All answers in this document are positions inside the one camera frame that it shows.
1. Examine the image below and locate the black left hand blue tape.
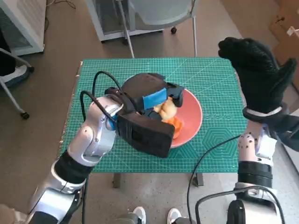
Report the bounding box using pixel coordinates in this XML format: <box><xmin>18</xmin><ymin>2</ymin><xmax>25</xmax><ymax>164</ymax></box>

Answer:
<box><xmin>122</xmin><ymin>72</ymin><xmax>185</xmax><ymax>119</ymax></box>

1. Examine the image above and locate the black knitted glove right hand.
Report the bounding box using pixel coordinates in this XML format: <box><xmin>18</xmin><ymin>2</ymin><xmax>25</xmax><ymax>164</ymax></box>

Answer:
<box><xmin>217</xmin><ymin>36</ymin><xmax>298</xmax><ymax>115</ymax></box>

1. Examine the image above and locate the pink plastic bowl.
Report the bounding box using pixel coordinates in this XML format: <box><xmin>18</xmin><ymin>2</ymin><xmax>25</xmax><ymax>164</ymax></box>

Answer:
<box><xmin>121</xmin><ymin>74</ymin><xmax>204</xmax><ymax>149</ymax></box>

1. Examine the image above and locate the green cutting mat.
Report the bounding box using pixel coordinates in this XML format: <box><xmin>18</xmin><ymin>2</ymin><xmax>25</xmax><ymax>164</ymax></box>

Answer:
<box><xmin>56</xmin><ymin>58</ymin><xmax>248</xmax><ymax>174</ymax></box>

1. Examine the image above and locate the brown cardboard box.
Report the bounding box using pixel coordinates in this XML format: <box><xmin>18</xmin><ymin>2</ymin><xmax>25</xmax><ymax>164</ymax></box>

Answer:
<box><xmin>268</xmin><ymin>13</ymin><xmax>299</xmax><ymax>94</ymax></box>

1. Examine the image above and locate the grey mesh chair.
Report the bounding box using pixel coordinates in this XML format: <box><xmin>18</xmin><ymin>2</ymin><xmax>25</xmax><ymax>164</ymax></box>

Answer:
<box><xmin>114</xmin><ymin>0</ymin><xmax>199</xmax><ymax>59</ymax></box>

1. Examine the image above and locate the white cabinet with casters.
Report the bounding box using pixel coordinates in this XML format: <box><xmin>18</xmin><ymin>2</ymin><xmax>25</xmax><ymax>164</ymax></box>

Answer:
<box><xmin>85</xmin><ymin>0</ymin><xmax>178</xmax><ymax>47</ymax></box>

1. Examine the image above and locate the small wooden table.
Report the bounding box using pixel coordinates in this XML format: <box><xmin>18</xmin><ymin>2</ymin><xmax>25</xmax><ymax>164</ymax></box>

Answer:
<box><xmin>55</xmin><ymin>60</ymin><xmax>205</xmax><ymax>189</ymax></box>

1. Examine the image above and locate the white perforated cabinet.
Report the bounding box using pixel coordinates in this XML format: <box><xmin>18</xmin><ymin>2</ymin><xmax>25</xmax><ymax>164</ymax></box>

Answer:
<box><xmin>0</xmin><ymin>0</ymin><xmax>47</xmax><ymax>56</ymax></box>

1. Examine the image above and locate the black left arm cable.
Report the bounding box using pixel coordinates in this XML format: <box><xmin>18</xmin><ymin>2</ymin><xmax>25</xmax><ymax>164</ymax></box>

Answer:
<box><xmin>92</xmin><ymin>70</ymin><xmax>124</xmax><ymax>93</ymax></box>
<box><xmin>79</xmin><ymin>90</ymin><xmax>118</xmax><ymax>124</ymax></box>

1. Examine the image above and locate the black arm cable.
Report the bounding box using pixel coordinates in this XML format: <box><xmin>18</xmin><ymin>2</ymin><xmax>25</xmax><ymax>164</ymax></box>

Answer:
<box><xmin>186</xmin><ymin>134</ymin><xmax>242</xmax><ymax>224</ymax></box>
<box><xmin>79</xmin><ymin>90</ymin><xmax>118</xmax><ymax>124</ymax></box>
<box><xmin>92</xmin><ymin>70</ymin><xmax>124</xmax><ymax>93</ymax></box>
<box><xmin>194</xmin><ymin>185</ymin><xmax>286</xmax><ymax>224</ymax></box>

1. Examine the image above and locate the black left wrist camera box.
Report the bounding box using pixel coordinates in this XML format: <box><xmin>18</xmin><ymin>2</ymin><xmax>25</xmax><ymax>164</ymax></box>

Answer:
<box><xmin>115</xmin><ymin>111</ymin><xmax>176</xmax><ymax>159</ymax></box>

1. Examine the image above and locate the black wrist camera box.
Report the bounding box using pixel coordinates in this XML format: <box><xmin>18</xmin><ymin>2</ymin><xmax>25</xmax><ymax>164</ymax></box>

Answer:
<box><xmin>268</xmin><ymin>113</ymin><xmax>299</xmax><ymax>153</ymax></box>
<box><xmin>115</xmin><ymin>111</ymin><xmax>176</xmax><ymax>159</ymax></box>

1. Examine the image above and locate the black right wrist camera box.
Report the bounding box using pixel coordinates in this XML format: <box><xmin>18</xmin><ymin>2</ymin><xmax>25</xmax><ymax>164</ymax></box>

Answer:
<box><xmin>268</xmin><ymin>113</ymin><xmax>299</xmax><ymax>153</ymax></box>

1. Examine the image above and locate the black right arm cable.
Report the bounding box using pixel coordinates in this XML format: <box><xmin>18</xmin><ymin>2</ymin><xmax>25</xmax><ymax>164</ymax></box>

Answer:
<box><xmin>186</xmin><ymin>134</ymin><xmax>242</xmax><ymax>224</ymax></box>
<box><xmin>194</xmin><ymin>185</ymin><xmax>286</xmax><ymax>224</ymax></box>

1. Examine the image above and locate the white frame chair black seat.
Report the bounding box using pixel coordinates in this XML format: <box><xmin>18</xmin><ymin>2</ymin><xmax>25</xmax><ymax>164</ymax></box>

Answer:
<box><xmin>0</xmin><ymin>28</ymin><xmax>36</xmax><ymax>120</ymax></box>

